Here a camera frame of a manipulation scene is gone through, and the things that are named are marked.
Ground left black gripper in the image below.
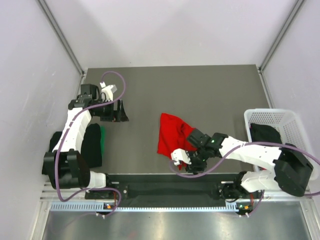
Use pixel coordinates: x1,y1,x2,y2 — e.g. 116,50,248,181
93,98,129,123

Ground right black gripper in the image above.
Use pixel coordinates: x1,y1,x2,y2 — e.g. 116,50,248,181
183,146,209,175

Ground red t shirt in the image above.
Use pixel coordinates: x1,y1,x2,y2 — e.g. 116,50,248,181
157,113,196,160

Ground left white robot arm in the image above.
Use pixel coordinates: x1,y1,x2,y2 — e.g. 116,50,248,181
43,82,129,199

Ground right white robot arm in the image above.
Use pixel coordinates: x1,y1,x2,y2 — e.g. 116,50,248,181
180,129,314,198

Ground folded green t shirt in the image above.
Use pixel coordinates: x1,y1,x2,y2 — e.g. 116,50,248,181
100,125,106,157

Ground folded black t shirt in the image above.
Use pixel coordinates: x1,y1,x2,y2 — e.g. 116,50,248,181
49,123,102,169

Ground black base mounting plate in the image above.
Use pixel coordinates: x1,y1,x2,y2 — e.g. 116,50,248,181
84,172,264,201

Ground black t shirt in basket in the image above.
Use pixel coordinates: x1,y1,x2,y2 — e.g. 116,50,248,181
249,123,283,144

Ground white plastic basket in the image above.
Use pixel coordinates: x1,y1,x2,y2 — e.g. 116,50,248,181
243,107,320,181

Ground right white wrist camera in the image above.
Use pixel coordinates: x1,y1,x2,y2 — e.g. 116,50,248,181
170,148,191,166

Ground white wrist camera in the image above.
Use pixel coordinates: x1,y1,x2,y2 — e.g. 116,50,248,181
170,148,191,166
100,82,117,102

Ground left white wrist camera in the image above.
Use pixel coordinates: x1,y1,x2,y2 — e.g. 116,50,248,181
100,82,117,102

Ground slotted cable duct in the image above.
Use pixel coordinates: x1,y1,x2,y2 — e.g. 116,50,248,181
50,201,253,213

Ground left aluminium frame post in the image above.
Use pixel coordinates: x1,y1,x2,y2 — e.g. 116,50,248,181
36,0,85,77

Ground aluminium frame post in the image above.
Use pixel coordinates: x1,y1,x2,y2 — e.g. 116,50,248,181
36,0,85,77
258,0,306,75

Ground right aluminium frame post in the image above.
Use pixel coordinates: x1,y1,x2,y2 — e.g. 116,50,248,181
258,0,306,75

